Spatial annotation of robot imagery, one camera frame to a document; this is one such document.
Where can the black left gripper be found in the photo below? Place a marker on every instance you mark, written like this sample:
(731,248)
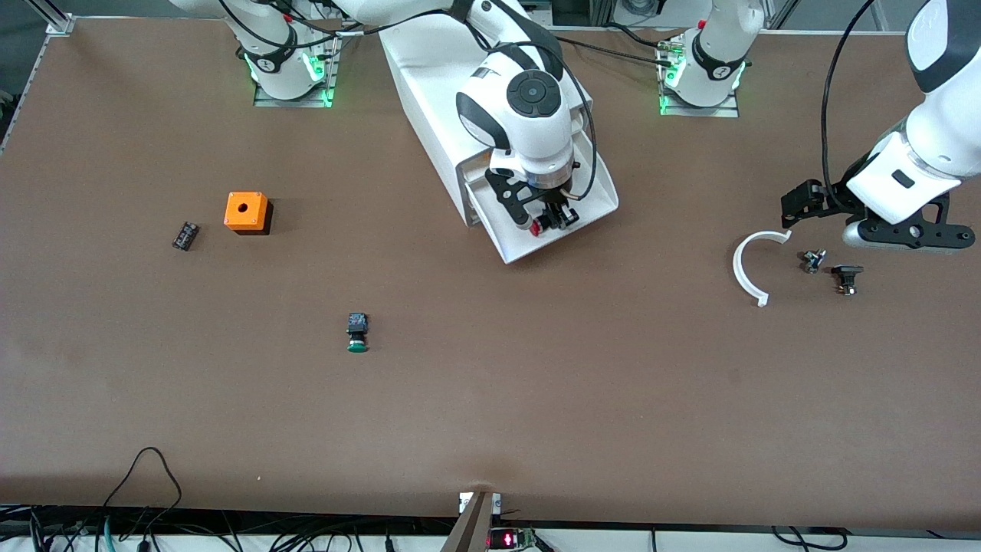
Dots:
(838,192)

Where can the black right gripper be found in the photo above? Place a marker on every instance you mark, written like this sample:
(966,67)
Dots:
(553,201)

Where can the red mushroom push button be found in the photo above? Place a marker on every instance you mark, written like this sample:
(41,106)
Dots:
(538,228)

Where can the white plastic drawer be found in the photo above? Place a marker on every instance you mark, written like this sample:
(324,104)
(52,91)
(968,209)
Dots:
(517,247)

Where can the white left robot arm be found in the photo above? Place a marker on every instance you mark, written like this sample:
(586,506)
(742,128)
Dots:
(935,146)

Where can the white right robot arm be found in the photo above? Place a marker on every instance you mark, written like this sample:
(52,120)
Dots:
(536,130)

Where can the white drawer cabinet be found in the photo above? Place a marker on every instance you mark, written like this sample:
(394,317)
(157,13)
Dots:
(429,100)

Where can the green mushroom push button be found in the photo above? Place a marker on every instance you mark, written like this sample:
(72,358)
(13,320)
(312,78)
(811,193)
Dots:
(357,326)

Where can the small metallic part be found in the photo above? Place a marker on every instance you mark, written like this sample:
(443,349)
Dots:
(812,262)

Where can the small black part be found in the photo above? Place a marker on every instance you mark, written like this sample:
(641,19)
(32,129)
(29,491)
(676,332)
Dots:
(847,272)

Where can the white curved plastic piece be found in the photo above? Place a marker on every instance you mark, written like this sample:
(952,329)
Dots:
(738,270)

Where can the circuit board with red light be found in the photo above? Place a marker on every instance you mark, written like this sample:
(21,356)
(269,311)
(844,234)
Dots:
(506,540)

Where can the black cylindrical capacitor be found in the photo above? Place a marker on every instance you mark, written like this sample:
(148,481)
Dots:
(185,236)

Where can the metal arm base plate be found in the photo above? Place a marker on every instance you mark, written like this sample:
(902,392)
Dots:
(701,112)
(291,103)

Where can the silver aluminium frame profile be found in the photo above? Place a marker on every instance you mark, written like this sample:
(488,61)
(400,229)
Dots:
(54,17)
(780,14)

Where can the grey metal camera mount post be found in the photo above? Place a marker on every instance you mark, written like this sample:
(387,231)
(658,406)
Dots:
(471,529)

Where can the orange button enclosure box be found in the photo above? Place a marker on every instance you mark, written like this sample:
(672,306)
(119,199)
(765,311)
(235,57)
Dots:
(234,215)

